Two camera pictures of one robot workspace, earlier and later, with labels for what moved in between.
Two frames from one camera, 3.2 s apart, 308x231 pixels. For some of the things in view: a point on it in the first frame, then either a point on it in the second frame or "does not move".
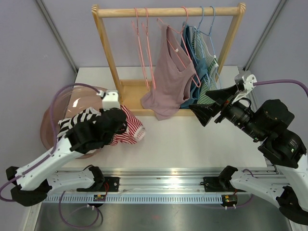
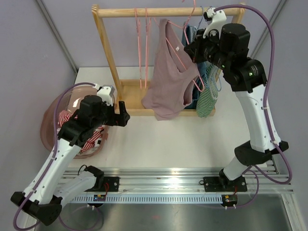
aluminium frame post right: (264, 34) does not move
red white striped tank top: (134, 133) -> (65, 117)
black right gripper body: (226, 108) -> (207, 49)
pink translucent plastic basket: (68, 102) does not move
